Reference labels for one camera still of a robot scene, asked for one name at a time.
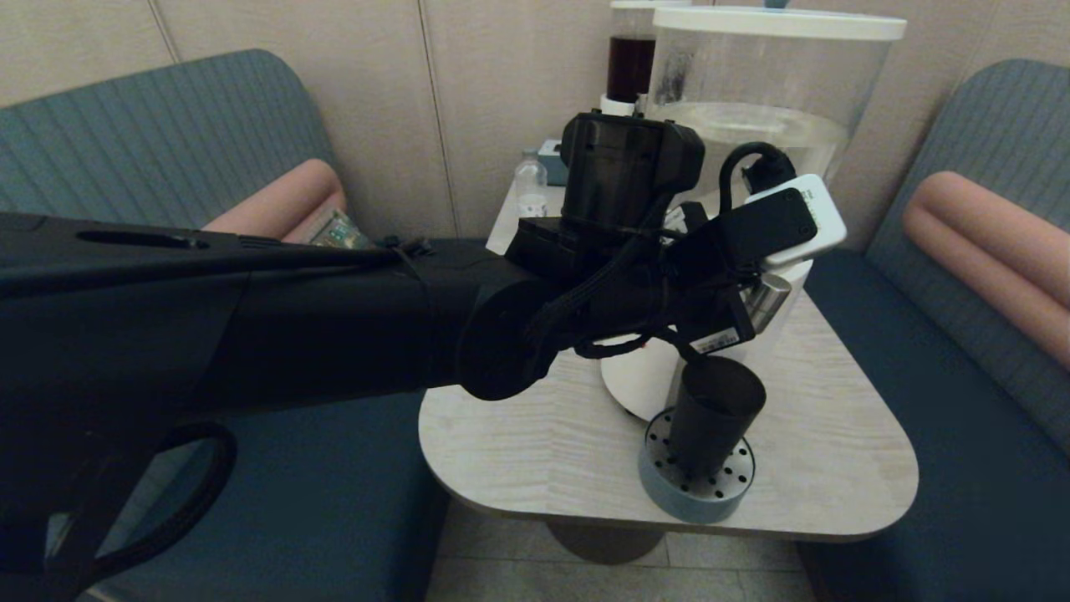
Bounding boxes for black plastic cup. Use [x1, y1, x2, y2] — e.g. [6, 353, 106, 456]
[669, 355, 767, 480]

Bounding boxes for clear water dispenser white base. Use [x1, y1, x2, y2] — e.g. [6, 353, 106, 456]
[600, 0, 908, 423]

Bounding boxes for small blue box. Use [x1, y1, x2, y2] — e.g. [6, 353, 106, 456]
[538, 140, 571, 186]

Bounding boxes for small clear bottle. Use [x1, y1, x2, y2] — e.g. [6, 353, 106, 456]
[513, 150, 549, 220]

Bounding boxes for round blue drip tray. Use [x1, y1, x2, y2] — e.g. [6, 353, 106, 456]
[639, 407, 757, 525]

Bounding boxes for dark drink dispenser white base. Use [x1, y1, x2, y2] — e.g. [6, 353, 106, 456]
[600, 0, 693, 118]

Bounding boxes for teal bench seat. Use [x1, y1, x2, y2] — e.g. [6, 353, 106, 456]
[0, 48, 487, 602]
[790, 59, 1070, 602]

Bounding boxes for pink bolster cushion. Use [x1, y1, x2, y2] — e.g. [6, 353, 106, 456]
[202, 159, 348, 245]
[901, 171, 1070, 371]

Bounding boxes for green snack packet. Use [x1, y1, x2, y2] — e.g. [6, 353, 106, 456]
[308, 209, 375, 250]

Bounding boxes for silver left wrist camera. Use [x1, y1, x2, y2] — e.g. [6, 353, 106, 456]
[711, 174, 848, 270]

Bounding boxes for round table pedestal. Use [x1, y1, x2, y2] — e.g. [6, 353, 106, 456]
[545, 520, 667, 566]

